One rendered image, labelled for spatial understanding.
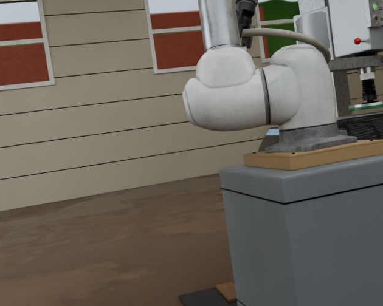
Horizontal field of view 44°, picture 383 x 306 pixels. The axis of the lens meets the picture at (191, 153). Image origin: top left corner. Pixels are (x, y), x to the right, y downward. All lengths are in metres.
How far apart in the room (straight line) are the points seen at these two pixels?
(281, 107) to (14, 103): 7.04
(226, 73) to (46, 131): 6.91
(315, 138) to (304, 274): 0.35
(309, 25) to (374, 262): 2.24
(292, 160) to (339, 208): 0.15
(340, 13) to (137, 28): 6.13
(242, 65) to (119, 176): 6.97
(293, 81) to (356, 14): 1.31
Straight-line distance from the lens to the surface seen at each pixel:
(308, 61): 1.26
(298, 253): 1.10
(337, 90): 3.26
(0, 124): 8.07
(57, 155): 8.04
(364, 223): 1.19
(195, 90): 1.24
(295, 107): 1.24
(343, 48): 2.55
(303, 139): 1.25
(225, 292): 2.64
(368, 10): 2.47
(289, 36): 1.87
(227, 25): 1.31
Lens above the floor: 0.94
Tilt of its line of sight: 3 degrees down
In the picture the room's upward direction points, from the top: 8 degrees counter-clockwise
